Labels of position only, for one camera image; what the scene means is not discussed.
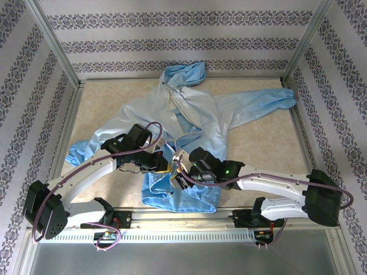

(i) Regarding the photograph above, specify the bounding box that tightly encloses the light blue hooded jacket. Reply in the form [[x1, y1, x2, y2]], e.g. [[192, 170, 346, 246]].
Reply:
[[65, 61, 295, 214]]

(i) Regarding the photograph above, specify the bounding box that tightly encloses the shiny metal sheet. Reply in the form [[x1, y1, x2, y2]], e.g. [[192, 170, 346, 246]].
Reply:
[[18, 242, 346, 275]]

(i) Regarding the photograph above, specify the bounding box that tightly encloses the small left controller board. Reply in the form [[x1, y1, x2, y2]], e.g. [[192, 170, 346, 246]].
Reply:
[[93, 231, 118, 241]]

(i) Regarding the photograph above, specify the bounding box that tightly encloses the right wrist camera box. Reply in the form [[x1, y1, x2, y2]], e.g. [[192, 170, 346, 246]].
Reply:
[[173, 150, 189, 163]]

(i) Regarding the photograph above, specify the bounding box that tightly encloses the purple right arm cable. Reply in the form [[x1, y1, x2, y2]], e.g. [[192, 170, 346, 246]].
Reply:
[[177, 156, 354, 250]]

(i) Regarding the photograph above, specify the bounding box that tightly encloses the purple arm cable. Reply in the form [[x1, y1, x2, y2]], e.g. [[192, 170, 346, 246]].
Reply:
[[177, 156, 354, 250], [30, 121, 165, 252]]

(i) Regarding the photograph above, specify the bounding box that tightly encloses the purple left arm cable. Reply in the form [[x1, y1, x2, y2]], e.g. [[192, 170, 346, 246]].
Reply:
[[30, 121, 165, 252]]

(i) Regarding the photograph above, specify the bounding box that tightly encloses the aluminium mounting rail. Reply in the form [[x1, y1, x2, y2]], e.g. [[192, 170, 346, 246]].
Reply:
[[28, 208, 337, 230]]

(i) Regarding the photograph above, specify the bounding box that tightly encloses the white slotted cable duct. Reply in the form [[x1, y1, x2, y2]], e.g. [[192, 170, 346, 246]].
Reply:
[[38, 231, 256, 243]]

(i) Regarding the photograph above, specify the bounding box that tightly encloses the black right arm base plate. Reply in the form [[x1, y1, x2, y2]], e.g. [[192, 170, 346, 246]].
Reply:
[[233, 209, 285, 229]]

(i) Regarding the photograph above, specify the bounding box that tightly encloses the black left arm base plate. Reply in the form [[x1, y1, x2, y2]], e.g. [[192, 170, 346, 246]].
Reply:
[[81, 210, 133, 229]]

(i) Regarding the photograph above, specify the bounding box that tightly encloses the aluminium side rail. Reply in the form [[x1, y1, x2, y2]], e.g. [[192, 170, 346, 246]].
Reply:
[[279, 78, 328, 207], [36, 81, 84, 211]]

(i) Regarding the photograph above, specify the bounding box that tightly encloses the aluminium frame post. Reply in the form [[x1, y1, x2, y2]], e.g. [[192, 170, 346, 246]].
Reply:
[[280, 0, 336, 87], [25, 0, 81, 88]]

